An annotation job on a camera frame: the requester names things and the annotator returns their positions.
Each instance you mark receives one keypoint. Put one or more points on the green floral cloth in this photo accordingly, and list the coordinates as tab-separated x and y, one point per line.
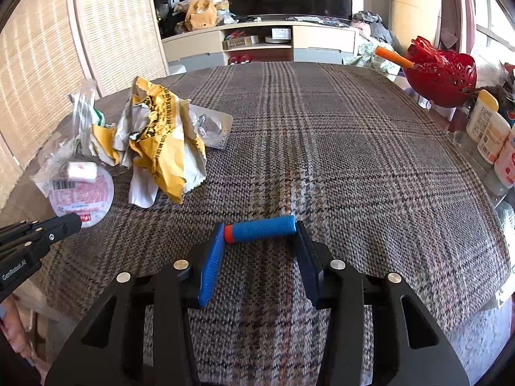
368	58

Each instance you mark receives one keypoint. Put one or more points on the white bottle orange label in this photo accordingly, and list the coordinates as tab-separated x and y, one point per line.
494	138

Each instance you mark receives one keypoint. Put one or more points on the pink curtain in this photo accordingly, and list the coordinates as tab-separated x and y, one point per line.
454	4

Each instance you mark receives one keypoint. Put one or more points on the clear plastic blister tray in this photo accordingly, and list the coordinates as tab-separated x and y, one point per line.
213	126

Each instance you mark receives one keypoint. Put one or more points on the yellow plush bag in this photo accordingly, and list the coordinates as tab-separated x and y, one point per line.
200	15

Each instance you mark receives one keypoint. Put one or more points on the person's left hand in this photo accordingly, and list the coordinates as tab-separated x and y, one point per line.
18	333

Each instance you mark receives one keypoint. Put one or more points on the blue foam dart orange tip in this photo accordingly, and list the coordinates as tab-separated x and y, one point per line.
261	230

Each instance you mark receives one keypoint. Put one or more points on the beige television cabinet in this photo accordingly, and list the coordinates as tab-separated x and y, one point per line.
322	38

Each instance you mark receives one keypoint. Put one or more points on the red openwork plastic basket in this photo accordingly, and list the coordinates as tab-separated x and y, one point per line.
440	72

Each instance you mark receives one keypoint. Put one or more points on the red shoes pair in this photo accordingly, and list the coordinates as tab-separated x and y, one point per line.
241	58

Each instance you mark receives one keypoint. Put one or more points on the white bottle yellow cap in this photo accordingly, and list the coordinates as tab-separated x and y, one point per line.
481	116

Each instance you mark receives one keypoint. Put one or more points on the window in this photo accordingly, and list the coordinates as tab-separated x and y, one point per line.
497	20

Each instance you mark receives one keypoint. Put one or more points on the yellow torn wrapper piece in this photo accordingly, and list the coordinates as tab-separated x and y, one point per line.
105	140

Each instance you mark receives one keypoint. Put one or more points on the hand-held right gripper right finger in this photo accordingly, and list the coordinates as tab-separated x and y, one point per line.
308	265

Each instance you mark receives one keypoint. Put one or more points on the blue red can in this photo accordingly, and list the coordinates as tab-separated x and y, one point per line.
511	115

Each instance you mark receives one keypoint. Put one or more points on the woven panel screen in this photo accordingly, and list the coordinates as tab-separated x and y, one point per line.
60	40

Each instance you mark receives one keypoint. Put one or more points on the grey clothes pile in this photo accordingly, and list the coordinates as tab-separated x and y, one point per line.
376	26

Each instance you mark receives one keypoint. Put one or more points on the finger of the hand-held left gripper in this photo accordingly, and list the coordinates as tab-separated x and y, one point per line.
60	227

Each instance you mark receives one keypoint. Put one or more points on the round white pink lid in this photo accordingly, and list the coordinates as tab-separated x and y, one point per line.
86	199

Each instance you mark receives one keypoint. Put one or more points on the yellow packaging bag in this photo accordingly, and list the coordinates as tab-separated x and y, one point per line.
169	128

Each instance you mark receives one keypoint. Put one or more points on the small white pink packet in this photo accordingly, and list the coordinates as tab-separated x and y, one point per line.
81	171

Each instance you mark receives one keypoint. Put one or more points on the white paper piece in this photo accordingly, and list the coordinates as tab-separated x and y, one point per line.
143	187

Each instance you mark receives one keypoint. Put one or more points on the white box on shelf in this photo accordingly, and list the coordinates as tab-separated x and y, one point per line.
281	33

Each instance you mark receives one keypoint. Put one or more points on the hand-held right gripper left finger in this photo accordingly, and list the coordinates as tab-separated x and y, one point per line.
211	265

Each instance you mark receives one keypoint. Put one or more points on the clear plastic bag green print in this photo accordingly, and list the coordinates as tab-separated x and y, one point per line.
78	120

